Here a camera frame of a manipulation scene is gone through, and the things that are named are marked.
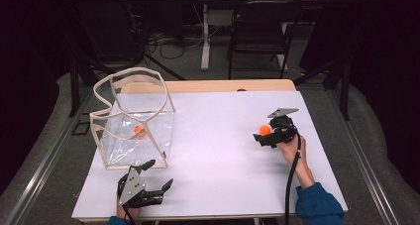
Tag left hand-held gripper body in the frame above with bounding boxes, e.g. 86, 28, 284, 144
116, 167, 165, 209

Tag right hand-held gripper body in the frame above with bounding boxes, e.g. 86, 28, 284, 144
263, 107, 300, 150

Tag clear plastic bag beige trim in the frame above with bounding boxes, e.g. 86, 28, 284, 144
89, 66, 176, 170

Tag person's right hand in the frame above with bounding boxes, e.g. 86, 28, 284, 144
276, 135, 307, 169

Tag person's left hand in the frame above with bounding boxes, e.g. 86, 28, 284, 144
116, 203, 143, 221

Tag white table sheet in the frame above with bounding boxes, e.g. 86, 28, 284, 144
71, 90, 350, 219

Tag black metal stand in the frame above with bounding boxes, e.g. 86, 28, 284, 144
68, 57, 81, 118
339, 60, 352, 122

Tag black folding chair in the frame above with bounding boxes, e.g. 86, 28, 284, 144
227, 0, 303, 80

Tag white-legged wooden desk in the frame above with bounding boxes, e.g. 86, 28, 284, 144
181, 0, 332, 71

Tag black curtain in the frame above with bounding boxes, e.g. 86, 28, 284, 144
0, 0, 62, 194
348, 0, 420, 193

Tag left hand-held gripper cable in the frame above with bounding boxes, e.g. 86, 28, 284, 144
117, 174, 137, 225

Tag hand-held gripper cable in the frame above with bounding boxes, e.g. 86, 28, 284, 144
117, 174, 137, 225
283, 134, 302, 225

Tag right hand-held gripper cable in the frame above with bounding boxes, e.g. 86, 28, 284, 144
283, 134, 302, 225

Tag small black floor frame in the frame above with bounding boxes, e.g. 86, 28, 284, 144
71, 120, 91, 136

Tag metal floor rail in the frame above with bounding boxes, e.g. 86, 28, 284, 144
325, 85, 401, 225
4, 85, 95, 225

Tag bundle of floor cables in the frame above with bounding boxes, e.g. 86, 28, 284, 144
147, 28, 201, 60

